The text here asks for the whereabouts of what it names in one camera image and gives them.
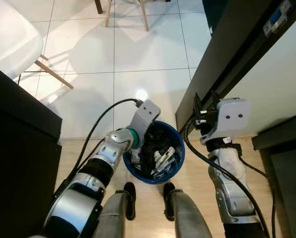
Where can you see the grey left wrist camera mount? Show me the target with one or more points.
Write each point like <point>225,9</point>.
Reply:
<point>148,113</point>

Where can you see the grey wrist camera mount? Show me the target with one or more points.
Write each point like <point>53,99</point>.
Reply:
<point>148,113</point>
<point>232,116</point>

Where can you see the blue round trash bin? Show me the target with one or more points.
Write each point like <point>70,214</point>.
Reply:
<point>152,179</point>

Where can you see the metal door latch plate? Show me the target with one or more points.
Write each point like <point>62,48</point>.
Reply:
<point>276,20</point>

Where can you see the wooden legged chair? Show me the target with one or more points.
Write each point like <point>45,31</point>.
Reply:
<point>144,17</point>

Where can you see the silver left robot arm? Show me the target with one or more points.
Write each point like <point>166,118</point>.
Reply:
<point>73,208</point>

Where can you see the crumpled trash with black bag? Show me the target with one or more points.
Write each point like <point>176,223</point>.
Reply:
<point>165,158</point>

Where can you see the black cabinet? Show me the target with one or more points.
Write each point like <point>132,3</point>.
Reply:
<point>19,163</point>

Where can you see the grey right robot leg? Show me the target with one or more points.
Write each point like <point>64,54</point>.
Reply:
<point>187,218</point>

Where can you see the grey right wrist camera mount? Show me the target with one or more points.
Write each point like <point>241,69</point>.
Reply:
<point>232,116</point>

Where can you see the black door frame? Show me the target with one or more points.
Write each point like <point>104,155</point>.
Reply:
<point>227,59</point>

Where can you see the grey robot leg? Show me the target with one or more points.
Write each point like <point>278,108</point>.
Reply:
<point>187,218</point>
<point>108,218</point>

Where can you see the grey left robot leg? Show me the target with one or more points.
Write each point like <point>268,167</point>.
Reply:
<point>108,218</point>

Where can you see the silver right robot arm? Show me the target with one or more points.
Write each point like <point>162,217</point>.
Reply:
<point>232,193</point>

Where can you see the white chair with wooden legs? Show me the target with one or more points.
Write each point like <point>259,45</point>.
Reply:
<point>9,34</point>

